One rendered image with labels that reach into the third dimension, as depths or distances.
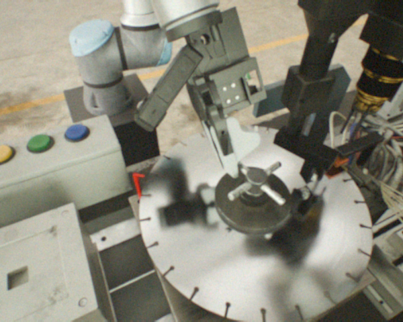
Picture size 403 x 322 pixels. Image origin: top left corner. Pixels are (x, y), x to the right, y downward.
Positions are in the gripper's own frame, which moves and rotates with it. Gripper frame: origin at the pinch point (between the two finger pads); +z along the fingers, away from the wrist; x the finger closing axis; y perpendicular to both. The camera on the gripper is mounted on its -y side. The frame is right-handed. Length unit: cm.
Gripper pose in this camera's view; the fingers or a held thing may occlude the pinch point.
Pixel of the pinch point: (228, 171)
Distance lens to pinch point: 42.0
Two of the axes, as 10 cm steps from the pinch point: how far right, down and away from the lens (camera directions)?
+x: -2.4, -2.9, 9.2
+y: 9.1, -4.1, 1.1
